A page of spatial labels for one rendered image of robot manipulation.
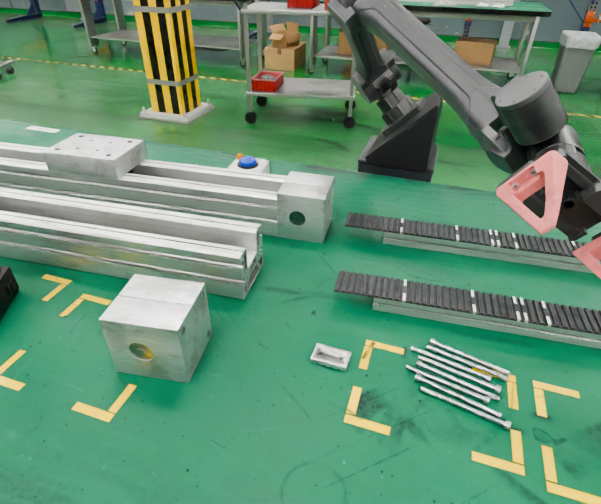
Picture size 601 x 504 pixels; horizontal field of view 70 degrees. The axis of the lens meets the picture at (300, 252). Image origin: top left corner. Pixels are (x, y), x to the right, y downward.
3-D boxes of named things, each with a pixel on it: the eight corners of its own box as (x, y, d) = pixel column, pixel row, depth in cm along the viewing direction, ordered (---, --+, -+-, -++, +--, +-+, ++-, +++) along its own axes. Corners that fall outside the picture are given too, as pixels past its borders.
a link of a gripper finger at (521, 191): (623, 239, 37) (598, 177, 44) (566, 194, 36) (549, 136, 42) (551, 276, 42) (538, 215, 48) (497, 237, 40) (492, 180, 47)
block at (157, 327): (218, 321, 64) (211, 271, 59) (188, 383, 55) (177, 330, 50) (155, 313, 66) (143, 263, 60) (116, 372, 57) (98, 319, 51)
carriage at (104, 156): (150, 169, 95) (144, 139, 91) (121, 191, 86) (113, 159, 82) (86, 161, 98) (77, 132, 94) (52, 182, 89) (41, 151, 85)
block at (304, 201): (334, 212, 92) (337, 171, 86) (322, 244, 82) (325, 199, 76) (293, 207, 93) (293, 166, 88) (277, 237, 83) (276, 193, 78)
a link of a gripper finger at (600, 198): (673, 280, 39) (643, 215, 45) (621, 238, 37) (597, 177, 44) (598, 311, 44) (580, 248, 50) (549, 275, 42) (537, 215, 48)
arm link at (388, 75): (397, 91, 116) (381, 105, 117) (374, 60, 113) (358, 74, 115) (405, 89, 107) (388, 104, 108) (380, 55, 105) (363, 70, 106)
